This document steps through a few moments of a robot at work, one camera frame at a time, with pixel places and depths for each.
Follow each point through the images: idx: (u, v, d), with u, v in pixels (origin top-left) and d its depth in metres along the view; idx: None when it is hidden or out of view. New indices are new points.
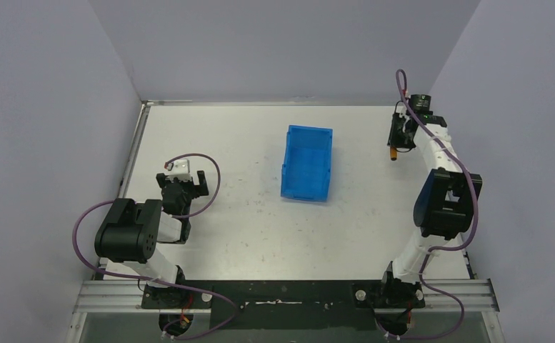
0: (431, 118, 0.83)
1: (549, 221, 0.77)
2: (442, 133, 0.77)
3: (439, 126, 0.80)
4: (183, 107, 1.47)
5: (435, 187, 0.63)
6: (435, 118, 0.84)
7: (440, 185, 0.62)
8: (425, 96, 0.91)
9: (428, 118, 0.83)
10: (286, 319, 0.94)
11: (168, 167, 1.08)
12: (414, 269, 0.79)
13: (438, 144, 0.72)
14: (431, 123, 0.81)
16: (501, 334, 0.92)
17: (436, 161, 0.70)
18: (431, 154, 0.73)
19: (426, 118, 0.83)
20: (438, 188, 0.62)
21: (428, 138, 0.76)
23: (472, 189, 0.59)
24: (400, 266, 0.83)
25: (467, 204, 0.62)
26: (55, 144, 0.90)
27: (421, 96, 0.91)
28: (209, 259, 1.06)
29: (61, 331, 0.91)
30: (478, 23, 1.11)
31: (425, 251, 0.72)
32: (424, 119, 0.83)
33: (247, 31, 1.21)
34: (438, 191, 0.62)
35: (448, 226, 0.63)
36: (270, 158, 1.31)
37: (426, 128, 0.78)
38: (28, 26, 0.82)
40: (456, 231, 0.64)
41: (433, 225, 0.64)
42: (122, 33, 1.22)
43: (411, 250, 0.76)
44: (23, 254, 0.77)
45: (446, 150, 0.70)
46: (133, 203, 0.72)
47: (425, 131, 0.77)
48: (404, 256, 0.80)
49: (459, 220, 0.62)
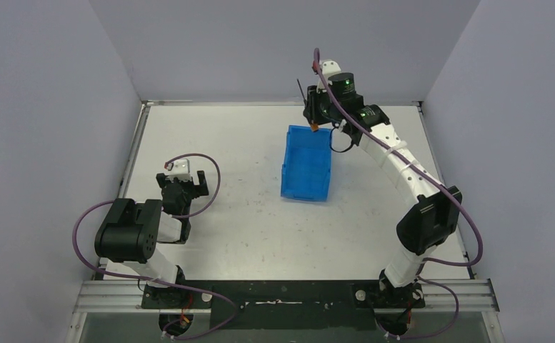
0: (371, 113, 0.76)
1: (549, 221, 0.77)
2: (392, 136, 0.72)
3: (383, 126, 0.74)
4: (183, 107, 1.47)
5: (423, 219, 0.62)
6: (371, 109, 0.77)
7: (427, 218, 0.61)
8: (348, 79, 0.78)
9: (368, 115, 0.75)
10: (286, 319, 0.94)
11: (168, 167, 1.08)
12: (411, 275, 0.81)
13: (403, 160, 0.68)
14: (376, 126, 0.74)
16: (501, 334, 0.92)
17: (411, 184, 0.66)
18: (398, 173, 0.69)
19: (366, 117, 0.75)
20: (427, 219, 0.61)
21: (384, 151, 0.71)
23: (457, 202, 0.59)
24: (397, 274, 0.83)
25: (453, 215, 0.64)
26: (54, 144, 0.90)
27: (344, 82, 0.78)
28: (209, 259, 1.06)
29: (61, 331, 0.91)
30: (478, 23, 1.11)
31: (419, 261, 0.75)
32: (364, 120, 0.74)
33: (246, 31, 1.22)
34: (427, 221, 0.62)
35: (441, 236, 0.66)
36: (270, 158, 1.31)
37: (376, 137, 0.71)
38: (28, 26, 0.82)
40: (445, 236, 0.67)
41: (427, 244, 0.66)
42: (122, 35, 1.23)
43: (404, 259, 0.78)
44: (23, 253, 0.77)
45: (413, 166, 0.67)
46: (133, 203, 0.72)
47: (379, 143, 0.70)
48: (398, 265, 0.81)
49: (446, 228, 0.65)
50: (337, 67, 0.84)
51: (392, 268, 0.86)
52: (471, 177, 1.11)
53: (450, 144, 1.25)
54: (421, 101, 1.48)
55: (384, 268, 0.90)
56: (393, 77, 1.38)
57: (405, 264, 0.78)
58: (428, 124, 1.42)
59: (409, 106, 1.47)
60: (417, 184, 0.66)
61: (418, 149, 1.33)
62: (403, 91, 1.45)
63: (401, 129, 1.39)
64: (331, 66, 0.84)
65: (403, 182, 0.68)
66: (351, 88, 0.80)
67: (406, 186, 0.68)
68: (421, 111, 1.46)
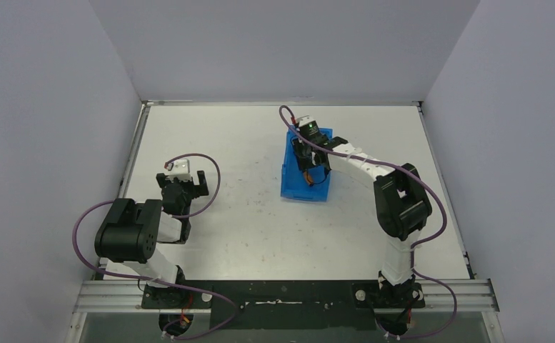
0: (331, 141, 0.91)
1: (551, 222, 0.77)
2: (351, 148, 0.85)
3: (343, 145, 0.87)
4: (183, 107, 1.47)
5: (388, 196, 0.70)
6: (332, 139, 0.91)
7: (391, 194, 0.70)
8: (311, 123, 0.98)
9: (330, 143, 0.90)
10: (286, 319, 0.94)
11: (168, 167, 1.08)
12: (405, 268, 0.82)
13: (359, 158, 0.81)
14: (337, 146, 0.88)
16: (501, 335, 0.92)
17: (370, 173, 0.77)
18: (360, 170, 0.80)
19: (328, 144, 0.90)
20: (391, 194, 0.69)
21: (345, 159, 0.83)
23: (414, 176, 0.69)
24: (393, 271, 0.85)
25: (418, 191, 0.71)
26: (53, 143, 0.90)
27: (308, 126, 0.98)
28: (210, 259, 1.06)
29: (61, 331, 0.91)
30: (478, 23, 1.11)
31: (408, 250, 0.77)
32: (327, 146, 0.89)
33: (246, 31, 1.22)
34: (392, 197, 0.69)
35: (418, 217, 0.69)
36: (270, 158, 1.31)
37: (336, 151, 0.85)
38: (26, 25, 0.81)
40: (426, 218, 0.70)
41: (409, 226, 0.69)
42: (122, 33, 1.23)
43: (395, 254, 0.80)
44: (23, 252, 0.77)
45: (368, 159, 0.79)
46: (133, 203, 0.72)
47: (338, 155, 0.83)
48: (393, 264, 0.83)
49: (421, 206, 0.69)
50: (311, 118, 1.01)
51: (387, 265, 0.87)
52: (471, 176, 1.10)
53: (450, 143, 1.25)
54: (421, 101, 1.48)
55: (382, 267, 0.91)
56: (393, 77, 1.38)
57: (396, 256, 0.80)
58: (428, 124, 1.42)
59: (409, 106, 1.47)
60: (375, 171, 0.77)
61: (418, 149, 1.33)
62: (403, 91, 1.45)
63: (401, 129, 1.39)
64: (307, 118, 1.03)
65: (366, 175, 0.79)
66: (316, 131, 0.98)
67: (368, 176, 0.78)
68: (421, 111, 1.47)
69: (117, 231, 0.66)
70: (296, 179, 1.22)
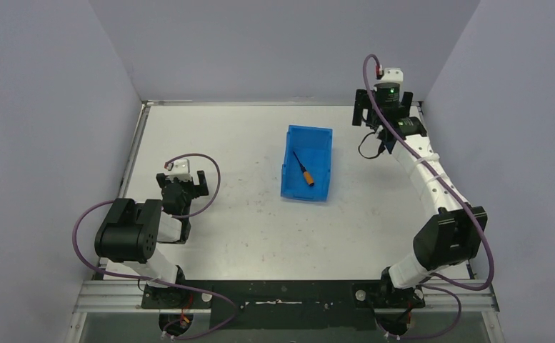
0: (408, 123, 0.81)
1: (550, 221, 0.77)
2: (426, 147, 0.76)
3: (420, 136, 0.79)
4: (183, 107, 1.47)
5: (441, 233, 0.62)
6: (409, 121, 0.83)
7: (444, 232, 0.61)
8: (393, 88, 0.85)
9: (406, 124, 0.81)
10: (286, 319, 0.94)
11: (168, 167, 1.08)
12: (413, 281, 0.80)
13: (431, 171, 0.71)
14: (412, 135, 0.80)
16: (501, 335, 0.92)
17: (435, 196, 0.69)
18: (424, 183, 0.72)
19: (403, 126, 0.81)
20: (443, 235, 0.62)
21: (414, 161, 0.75)
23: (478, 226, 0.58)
24: (403, 280, 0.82)
25: (473, 239, 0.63)
26: (53, 143, 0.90)
27: (389, 91, 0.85)
28: (209, 259, 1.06)
29: (61, 331, 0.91)
30: (478, 22, 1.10)
31: (425, 273, 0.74)
32: (401, 128, 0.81)
33: (246, 31, 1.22)
34: (443, 237, 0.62)
35: (453, 258, 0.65)
36: (270, 158, 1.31)
37: (409, 146, 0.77)
38: (26, 25, 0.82)
40: (461, 260, 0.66)
41: (441, 262, 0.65)
42: (122, 33, 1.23)
43: (411, 269, 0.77)
44: (23, 252, 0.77)
45: (440, 179, 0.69)
46: (133, 203, 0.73)
47: (411, 153, 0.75)
48: (406, 271, 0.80)
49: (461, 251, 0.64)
50: (401, 76, 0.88)
51: (397, 267, 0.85)
52: (471, 176, 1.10)
53: (450, 143, 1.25)
54: (421, 101, 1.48)
55: (391, 266, 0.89)
56: None
57: (412, 273, 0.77)
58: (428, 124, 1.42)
59: None
60: (441, 199, 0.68)
61: None
62: None
63: None
64: (394, 75, 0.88)
65: (428, 194, 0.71)
66: (394, 98, 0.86)
67: (430, 198, 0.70)
68: (421, 111, 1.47)
69: (117, 231, 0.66)
70: (296, 179, 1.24)
